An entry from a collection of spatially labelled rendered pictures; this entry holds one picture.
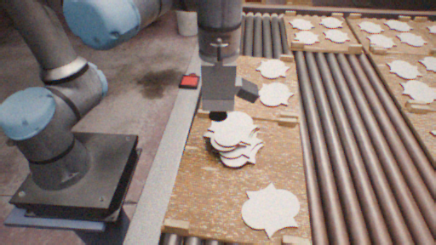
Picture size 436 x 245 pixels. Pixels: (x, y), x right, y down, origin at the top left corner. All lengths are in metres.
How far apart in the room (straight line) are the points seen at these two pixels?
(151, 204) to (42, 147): 0.29
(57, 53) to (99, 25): 0.39
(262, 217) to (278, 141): 0.26
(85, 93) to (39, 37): 0.16
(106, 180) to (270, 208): 0.43
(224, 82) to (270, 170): 0.35
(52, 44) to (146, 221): 0.47
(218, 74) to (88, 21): 0.22
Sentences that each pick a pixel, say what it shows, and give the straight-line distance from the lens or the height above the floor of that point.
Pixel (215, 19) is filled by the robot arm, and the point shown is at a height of 1.37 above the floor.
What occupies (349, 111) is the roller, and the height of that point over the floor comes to 0.91.
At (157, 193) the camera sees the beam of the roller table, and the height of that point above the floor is 0.92.
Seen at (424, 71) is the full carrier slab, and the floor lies 0.94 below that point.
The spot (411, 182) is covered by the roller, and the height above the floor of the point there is 0.91.
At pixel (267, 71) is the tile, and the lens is 1.11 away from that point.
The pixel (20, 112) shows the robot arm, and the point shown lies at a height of 1.17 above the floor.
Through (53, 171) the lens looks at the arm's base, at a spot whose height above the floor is 1.01.
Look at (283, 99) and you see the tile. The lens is 0.97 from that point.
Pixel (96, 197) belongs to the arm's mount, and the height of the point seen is 0.95.
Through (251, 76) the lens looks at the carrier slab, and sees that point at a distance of 1.09.
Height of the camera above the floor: 1.53
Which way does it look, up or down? 44 degrees down
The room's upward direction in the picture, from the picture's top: straight up
